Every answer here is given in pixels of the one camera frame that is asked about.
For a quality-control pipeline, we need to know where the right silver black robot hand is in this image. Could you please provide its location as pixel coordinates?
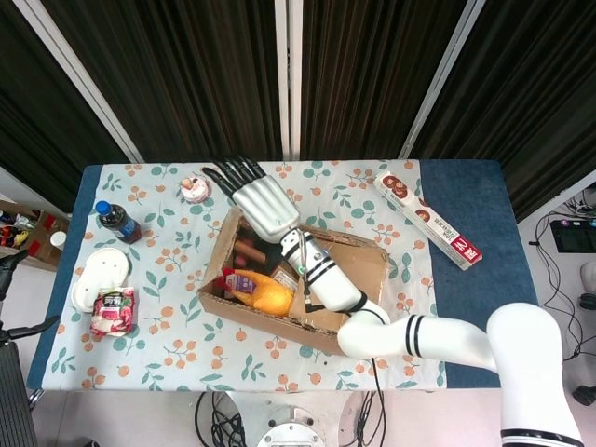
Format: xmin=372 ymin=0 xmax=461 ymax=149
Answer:
xmin=200 ymin=156 xmax=302 ymax=244

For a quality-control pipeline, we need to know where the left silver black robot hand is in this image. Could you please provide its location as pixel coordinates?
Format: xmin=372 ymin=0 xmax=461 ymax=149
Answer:
xmin=0 ymin=250 xmax=61 ymax=344

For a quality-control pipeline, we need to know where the brown cardboard shipping box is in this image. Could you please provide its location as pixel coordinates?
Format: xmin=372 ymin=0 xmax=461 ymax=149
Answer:
xmin=196 ymin=206 xmax=390 ymax=358

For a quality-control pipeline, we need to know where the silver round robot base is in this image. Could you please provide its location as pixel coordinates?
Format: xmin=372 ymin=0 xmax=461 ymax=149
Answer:
xmin=255 ymin=403 xmax=327 ymax=447

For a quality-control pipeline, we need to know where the open cardboard box with clutter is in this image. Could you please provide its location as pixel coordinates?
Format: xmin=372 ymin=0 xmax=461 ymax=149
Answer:
xmin=0 ymin=199 xmax=71 ymax=272

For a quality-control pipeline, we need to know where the long cling film box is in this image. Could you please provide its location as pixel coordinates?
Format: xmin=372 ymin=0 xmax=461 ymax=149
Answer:
xmin=373 ymin=170 xmax=484 ymax=273

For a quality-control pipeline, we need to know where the reddish brown sausage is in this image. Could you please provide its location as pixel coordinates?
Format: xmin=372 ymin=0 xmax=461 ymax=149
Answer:
xmin=234 ymin=238 xmax=270 ymax=267

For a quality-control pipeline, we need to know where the small labelled brown carton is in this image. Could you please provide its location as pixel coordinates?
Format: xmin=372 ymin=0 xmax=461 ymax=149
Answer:
xmin=269 ymin=262 xmax=302 ymax=292

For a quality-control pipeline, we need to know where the pink cupcake toy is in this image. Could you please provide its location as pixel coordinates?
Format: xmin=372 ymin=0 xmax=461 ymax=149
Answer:
xmin=178 ymin=175 xmax=211 ymax=204

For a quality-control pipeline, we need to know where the white plastic tray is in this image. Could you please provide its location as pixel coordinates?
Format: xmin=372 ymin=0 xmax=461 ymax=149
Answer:
xmin=71 ymin=247 xmax=133 ymax=313

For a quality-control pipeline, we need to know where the yellow rubber chicken toy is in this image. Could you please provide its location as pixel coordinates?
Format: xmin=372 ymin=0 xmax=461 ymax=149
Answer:
xmin=221 ymin=267 xmax=297 ymax=319

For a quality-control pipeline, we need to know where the red snack bag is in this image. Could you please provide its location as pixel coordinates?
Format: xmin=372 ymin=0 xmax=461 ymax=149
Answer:
xmin=88 ymin=286 xmax=141 ymax=338

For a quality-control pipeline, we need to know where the cola bottle with blue cap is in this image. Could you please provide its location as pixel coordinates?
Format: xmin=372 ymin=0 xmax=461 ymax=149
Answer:
xmin=94 ymin=200 xmax=142 ymax=246

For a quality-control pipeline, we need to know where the black ribbed panel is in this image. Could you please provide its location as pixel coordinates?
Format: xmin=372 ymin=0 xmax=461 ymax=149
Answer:
xmin=0 ymin=344 xmax=39 ymax=447

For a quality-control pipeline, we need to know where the dark pleated screen panel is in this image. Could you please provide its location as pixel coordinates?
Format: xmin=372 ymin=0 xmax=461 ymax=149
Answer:
xmin=0 ymin=0 xmax=129 ymax=202
xmin=13 ymin=0 xmax=290 ymax=164
xmin=288 ymin=0 xmax=481 ymax=162
xmin=400 ymin=0 xmax=596 ymax=223

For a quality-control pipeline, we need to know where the blue padded table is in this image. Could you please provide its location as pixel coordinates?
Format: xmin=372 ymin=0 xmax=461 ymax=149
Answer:
xmin=26 ymin=159 xmax=562 ymax=393

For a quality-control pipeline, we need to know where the black flat floor device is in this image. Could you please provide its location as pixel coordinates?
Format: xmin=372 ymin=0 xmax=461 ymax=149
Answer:
xmin=549 ymin=217 xmax=596 ymax=255

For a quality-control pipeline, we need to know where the white round floor device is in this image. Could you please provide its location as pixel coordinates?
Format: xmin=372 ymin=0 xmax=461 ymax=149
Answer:
xmin=579 ymin=260 xmax=596 ymax=309

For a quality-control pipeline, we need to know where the black floor foot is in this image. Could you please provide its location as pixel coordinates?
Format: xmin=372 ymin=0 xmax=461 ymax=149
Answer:
xmin=571 ymin=384 xmax=596 ymax=408

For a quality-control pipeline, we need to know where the coiled black cable bundle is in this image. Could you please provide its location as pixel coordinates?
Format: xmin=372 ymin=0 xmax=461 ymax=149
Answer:
xmin=194 ymin=390 xmax=249 ymax=447

